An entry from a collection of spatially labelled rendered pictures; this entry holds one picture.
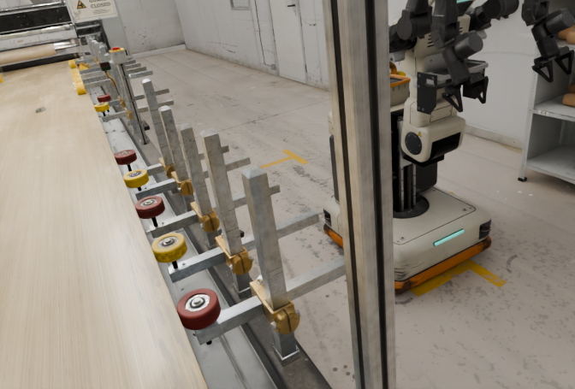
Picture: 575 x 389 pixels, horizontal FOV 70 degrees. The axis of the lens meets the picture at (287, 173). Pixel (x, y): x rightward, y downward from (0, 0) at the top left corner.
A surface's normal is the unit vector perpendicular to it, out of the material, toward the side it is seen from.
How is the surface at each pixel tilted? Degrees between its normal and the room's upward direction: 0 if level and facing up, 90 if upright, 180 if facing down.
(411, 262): 90
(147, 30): 90
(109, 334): 0
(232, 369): 0
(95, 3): 90
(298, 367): 0
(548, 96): 90
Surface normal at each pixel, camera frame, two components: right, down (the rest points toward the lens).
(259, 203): 0.47, 0.33
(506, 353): -0.13, -0.89
